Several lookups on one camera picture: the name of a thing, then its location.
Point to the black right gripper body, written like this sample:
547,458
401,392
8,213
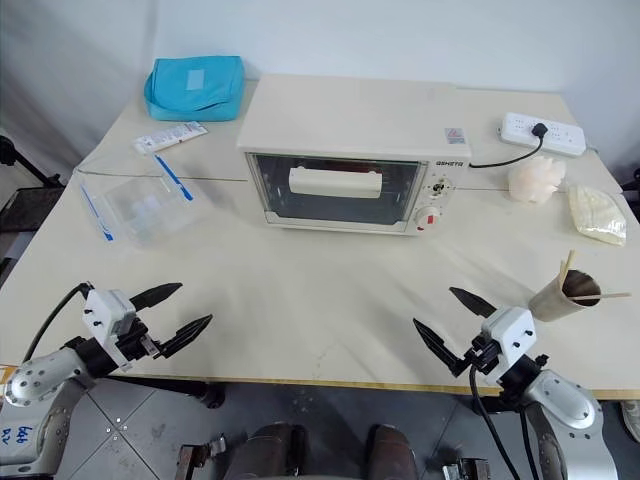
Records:
484,355

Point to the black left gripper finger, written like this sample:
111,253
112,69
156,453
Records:
157,295
187,335

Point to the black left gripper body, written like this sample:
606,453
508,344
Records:
135,345

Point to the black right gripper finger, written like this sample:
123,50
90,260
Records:
475,304
440,347

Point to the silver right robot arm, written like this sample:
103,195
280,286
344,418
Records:
565,405

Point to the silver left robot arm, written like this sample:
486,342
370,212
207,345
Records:
35,380

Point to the white toaster oven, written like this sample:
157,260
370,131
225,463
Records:
350,120

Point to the brown paper cup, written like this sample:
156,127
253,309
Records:
550,302

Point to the red and white timer knob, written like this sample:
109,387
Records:
429,218

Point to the clear zip bag, blue edges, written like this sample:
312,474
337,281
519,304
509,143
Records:
135,200

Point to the wooden stick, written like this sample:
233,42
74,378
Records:
567,267
605,296

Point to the dark rounded shape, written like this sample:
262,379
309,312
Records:
270,452
392,452

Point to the beige wrapped packet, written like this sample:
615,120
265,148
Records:
597,215

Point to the white printed tube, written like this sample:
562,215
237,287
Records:
167,136

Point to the black metal stand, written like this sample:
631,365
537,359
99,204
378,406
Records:
25,200

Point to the red triangle warning sticker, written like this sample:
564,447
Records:
455,136

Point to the black power plug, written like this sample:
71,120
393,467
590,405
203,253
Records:
540,131

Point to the white power strip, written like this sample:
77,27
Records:
560,137

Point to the blue fabric pouch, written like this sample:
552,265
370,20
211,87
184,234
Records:
195,92

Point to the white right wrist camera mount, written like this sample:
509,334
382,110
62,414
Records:
512,335

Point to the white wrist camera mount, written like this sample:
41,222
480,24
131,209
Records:
102,312
512,335

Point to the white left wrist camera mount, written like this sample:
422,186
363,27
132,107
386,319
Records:
102,312

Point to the black table frame bar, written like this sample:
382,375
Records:
165,387

